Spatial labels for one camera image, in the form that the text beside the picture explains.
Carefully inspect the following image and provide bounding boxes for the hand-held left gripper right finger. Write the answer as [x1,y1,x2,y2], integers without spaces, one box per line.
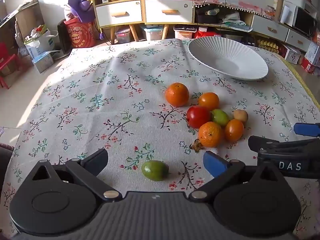
[189,151,285,202]

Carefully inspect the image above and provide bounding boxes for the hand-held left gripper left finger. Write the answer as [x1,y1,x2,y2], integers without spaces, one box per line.
[31,149,123,203]

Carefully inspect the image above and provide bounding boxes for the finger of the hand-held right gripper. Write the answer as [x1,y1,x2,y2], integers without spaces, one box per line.
[293,123,320,138]
[248,135,320,153]

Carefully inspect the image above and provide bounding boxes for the orange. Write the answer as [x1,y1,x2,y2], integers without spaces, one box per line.
[198,121,225,148]
[165,82,190,107]

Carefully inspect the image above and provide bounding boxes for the orange tomato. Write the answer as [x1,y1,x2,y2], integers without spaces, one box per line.
[224,119,245,142]

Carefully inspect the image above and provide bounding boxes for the small beige round fruit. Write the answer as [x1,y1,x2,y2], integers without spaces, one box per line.
[233,109,249,125]

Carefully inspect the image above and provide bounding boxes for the green lime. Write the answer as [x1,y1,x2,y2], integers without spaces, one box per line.
[141,160,169,181]
[211,109,230,127]

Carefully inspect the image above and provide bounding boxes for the red tomato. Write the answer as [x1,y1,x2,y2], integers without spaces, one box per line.
[186,106,212,129]

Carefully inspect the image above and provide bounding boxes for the red-orange tomato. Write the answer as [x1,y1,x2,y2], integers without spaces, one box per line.
[198,92,220,111]

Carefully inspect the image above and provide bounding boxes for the white ribbed plate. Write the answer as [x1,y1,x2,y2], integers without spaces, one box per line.
[188,36,269,81]

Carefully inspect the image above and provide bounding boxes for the dried brown peel scrap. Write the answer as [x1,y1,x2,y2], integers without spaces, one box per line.
[190,140,203,153]

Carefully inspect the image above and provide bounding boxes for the floral tablecloth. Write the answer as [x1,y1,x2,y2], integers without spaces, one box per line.
[0,39,320,240]

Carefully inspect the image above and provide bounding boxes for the yellow egg trays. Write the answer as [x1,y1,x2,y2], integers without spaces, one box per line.
[257,38,280,53]

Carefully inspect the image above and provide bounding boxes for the white low cabinet drawer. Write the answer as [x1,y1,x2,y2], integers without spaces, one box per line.
[252,15,290,42]

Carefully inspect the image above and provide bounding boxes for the black microwave oven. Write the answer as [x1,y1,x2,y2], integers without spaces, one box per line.
[292,6,318,37]

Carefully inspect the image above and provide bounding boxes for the light blue tissue box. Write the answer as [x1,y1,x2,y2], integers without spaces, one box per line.
[32,51,54,73]

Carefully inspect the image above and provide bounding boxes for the low wooden side cabinet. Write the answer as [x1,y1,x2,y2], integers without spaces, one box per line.
[194,2,313,53]

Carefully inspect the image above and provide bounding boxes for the red printed bucket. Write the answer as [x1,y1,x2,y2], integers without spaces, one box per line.
[63,19,97,49]

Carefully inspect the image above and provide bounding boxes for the black floor heater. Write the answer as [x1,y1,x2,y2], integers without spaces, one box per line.
[57,19,72,55]

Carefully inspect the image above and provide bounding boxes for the red box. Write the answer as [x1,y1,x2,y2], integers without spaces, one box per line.
[195,27,222,39]

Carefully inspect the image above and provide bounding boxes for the white bag with clutter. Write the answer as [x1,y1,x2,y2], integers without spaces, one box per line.
[24,24,59,56]

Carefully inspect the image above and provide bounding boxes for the red plastic chair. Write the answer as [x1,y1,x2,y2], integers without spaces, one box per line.
[0,42,20,90]

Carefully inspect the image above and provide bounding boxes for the clear storage box black lid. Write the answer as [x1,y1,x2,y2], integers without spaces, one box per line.
[173,26,196,40]

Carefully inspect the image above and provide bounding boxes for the clear storage box blue lid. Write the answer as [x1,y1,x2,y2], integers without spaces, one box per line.
[143,26,164,41]

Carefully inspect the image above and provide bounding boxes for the black bag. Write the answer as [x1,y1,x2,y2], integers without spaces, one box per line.
[196,7,225,24]

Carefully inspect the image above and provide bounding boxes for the purple hat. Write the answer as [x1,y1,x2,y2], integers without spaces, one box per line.
[68,0,97,23]

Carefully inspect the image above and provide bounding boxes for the white drawer with round sticker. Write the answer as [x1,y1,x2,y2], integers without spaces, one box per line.
[145,0,194,24]

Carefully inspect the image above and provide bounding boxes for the wooden shelf unit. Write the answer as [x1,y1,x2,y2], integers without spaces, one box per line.
[0,0,46,51]

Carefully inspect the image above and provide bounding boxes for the white drawer with wooden handle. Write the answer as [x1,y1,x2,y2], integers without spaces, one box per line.
[95,0,143,28]

